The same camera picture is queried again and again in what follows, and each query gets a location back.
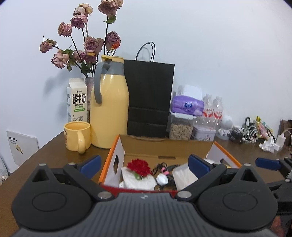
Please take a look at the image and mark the yellow thermos jug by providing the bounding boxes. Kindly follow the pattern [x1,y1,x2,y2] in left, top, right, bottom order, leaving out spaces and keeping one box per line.
[90,55,129,149]

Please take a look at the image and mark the white robot figurine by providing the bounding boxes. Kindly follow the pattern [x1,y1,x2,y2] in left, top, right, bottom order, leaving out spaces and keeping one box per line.
[216,115,233,140]

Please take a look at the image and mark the white round earbud case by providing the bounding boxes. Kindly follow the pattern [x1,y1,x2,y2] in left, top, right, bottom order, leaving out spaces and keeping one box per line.
[156,173,168,186]

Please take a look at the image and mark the tangled charger cables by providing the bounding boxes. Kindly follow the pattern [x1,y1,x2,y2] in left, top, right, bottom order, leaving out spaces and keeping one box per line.
[228,117,260,144]

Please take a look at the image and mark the black pink earphones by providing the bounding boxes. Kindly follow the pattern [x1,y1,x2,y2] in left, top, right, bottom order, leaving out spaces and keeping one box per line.
[150,162,179,176]

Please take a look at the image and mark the colourful snack packet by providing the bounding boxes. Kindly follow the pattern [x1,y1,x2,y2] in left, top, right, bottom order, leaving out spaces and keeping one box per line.
[255,116,273,140]

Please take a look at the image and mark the water bottle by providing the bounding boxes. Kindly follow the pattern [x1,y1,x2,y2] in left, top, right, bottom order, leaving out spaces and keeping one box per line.
[212,96,224,122]
[202,94,213,118]

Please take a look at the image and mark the white tin box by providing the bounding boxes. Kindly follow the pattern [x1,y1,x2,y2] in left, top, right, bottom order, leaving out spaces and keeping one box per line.
[191,125,216,142]

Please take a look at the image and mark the white cloth in box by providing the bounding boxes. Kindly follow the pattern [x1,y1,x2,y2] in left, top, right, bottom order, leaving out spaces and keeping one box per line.
[119,167,157,191]

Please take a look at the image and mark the black paper shopping bag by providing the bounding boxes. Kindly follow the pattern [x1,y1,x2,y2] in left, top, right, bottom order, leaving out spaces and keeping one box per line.
[124,41,175,138]

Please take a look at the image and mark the water bottle left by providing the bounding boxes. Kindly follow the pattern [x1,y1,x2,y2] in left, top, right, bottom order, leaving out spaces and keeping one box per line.
[202,94,213,118]

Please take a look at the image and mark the dried pink rose bouquet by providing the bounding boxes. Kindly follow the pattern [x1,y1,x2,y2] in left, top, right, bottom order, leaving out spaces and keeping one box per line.
[39,0,124,77]

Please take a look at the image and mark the white milk carton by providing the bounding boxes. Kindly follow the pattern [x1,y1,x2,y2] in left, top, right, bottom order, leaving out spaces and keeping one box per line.
[66,78,88,122]

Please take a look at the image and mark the orange cardboard box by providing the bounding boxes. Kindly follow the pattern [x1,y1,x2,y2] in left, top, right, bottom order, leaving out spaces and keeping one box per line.
[99,135,241,196]

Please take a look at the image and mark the white book on chair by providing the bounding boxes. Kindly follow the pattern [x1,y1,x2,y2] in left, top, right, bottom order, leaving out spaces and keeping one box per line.
[6,131,39,166]

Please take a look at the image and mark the white charger plug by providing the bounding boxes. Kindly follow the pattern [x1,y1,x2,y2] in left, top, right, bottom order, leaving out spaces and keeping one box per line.
[276,133,286,148]

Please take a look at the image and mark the glass flower vase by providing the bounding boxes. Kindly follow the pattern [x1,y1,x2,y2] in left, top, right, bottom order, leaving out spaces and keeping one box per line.
[85,77,94,123]

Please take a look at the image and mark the yellow ceramic mug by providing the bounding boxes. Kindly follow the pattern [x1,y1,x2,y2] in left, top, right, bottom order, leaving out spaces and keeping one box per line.
[64,121,91,154]

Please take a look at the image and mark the purple tissue pack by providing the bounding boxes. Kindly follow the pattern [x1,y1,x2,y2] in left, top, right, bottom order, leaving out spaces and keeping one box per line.
[171,84,204,116]

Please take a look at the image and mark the clear jar of seeds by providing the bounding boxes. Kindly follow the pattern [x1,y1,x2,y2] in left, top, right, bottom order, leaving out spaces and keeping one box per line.
[169,112,197,141]

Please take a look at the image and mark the crumpled white paper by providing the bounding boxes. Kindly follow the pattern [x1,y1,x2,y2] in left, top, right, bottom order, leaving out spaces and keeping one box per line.
[259,137,280,153]

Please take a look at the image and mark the red artificial rose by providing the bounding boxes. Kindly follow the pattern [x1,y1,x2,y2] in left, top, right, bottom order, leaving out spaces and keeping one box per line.
[127,158,151,180]

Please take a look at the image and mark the water bottle middle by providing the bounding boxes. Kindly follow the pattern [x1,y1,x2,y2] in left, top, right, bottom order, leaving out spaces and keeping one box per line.
[212,96,224,122]

